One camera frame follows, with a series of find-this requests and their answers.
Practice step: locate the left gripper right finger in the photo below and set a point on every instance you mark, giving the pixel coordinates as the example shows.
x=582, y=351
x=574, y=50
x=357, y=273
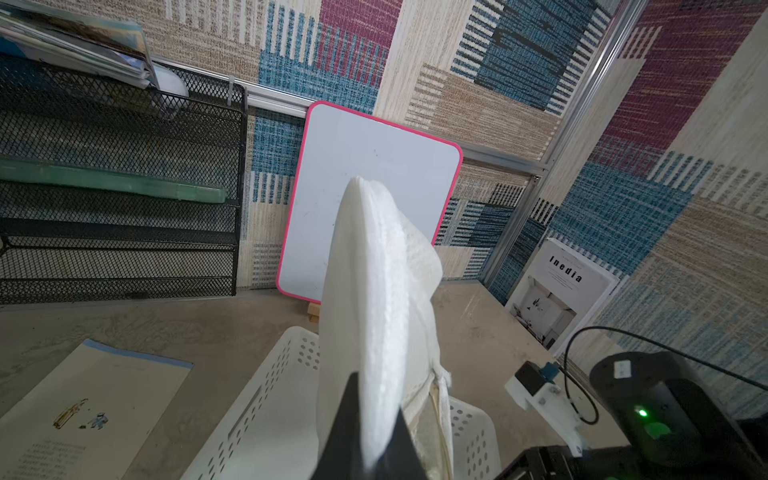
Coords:
x=400, y=460

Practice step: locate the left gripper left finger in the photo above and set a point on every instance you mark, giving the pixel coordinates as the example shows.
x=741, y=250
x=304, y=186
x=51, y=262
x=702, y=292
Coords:
x=341, y=458

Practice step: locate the white mesh laundry bag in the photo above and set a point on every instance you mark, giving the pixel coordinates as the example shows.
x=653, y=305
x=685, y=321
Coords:
x=379, y=321

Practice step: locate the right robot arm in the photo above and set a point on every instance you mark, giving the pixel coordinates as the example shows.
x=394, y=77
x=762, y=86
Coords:
x=675, y=428

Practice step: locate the white perforated plastic basket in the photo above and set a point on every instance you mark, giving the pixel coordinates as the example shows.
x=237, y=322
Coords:
x=269, y=432

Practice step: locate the wooden whiteboard stand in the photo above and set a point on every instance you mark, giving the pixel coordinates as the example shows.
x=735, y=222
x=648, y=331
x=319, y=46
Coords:
x=313, y=312

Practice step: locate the pink framed whiteboard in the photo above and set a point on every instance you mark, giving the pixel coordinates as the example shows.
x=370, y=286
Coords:
x=357, y=177

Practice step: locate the black mesh shelf rack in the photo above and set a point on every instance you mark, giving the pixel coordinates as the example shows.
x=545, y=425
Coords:
x=112, y=192

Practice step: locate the green board in shelf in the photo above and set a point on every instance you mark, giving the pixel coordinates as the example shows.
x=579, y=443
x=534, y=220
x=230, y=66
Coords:
x=30, y=172

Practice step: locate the white round object on shelf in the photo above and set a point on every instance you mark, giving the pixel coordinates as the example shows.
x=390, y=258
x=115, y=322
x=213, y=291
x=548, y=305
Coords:
x=169, y=82

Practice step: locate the magazines on shelf top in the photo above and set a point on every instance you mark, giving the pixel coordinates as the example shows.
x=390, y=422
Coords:
x=109, y=48

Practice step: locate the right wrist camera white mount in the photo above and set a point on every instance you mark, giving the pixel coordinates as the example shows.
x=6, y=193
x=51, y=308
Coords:
x=533, y=387

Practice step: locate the white Inedia wall calendar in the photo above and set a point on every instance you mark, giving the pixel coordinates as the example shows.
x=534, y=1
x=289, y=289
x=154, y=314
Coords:
x=560, y=291

